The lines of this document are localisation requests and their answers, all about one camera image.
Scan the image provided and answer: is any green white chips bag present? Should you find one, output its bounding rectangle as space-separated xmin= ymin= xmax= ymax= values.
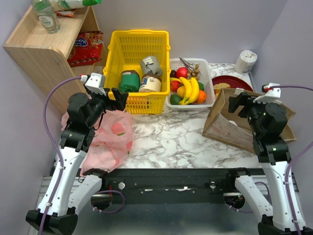
xmin=50 ymin=0 xmax=102 ymax=11

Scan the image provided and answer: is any clear glass bottle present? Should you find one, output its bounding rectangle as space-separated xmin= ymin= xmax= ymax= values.
xmin=31 ymin=0 xmax=60 ymax=33

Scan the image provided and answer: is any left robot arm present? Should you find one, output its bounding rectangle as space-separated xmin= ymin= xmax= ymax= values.
xmin=25 ymin=88 xmax=128 ymax=235

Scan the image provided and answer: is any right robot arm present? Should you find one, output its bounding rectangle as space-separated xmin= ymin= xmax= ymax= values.
xmin=228 ymin=92 xmax=313 ymax=235

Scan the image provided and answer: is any green wrapped package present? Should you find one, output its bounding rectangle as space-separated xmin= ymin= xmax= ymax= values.
xmin=119 ymin=70 xmax=140 ymax=93

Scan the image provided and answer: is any red round plate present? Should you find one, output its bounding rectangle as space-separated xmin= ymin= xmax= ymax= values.
xmin=212 ymin=75 xmax=253 ymax=91

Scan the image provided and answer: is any bread slice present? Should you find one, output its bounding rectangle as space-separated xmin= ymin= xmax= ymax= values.
xmin=213 ymin=83 xmax=231 ymax=94

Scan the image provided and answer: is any orange fruit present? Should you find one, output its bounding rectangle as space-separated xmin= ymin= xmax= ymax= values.
xmin=196 ymin=90 xmax=207 ymax=104

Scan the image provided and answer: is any pink peach plastic bag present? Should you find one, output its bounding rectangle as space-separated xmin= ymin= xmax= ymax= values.
xmin=60 ymin=109 xmax=134 ymax=177

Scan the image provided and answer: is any white plastic fruit basket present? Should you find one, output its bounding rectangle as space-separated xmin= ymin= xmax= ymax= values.
xmin=165 ymin=58 xmax=216 ymax=111

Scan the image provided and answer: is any toilet paper roll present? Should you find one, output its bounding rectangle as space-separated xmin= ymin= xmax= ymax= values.
xmin=234 ymin=50 xmax=258 ymax=74

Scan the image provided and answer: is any grey wrapped package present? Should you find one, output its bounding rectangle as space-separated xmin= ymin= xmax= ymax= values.
xmin=140 ymin=56 xmax=163 ymax=76

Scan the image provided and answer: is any banana bunch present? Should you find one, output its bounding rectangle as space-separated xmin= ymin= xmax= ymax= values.
xmin=170 ymin=77 xmax=200 ymax=105

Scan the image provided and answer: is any brown longan bunch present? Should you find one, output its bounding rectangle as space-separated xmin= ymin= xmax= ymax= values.
xmin=180 ymin=58 xmax=201 ymax=80

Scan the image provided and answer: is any green avocado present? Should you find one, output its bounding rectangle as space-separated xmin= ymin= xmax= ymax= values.
xmin=170 ymin=94 xmax=183 ymax=105

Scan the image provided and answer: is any red strawberry fruit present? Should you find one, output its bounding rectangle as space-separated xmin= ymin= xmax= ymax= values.
xmin=170 ymin=80 xmax=181 ymax=92

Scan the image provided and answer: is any red snack bag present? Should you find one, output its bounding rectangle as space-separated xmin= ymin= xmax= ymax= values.
xmin=67 ymin=31 xmax=103 ymax=67

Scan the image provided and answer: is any red apple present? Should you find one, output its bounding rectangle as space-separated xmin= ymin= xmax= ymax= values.
xmin=176 ymin=67 xmax=188 ymax=78

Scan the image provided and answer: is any orange snack packet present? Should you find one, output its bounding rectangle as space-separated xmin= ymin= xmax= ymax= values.
xmin=55 ymin=9 xmax=76 ymax=18

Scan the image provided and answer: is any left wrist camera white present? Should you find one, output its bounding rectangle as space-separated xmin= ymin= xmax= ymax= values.
xmin=80 ymin=72 xmax=107 ymax=95

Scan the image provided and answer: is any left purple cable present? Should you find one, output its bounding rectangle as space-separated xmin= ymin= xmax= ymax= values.
xmin=38 ymin=76 xmax=83 ymax=235

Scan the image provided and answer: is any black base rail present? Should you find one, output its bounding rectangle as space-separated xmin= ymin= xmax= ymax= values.
xmin=50 ymin=167 xmax=276 ymax=205

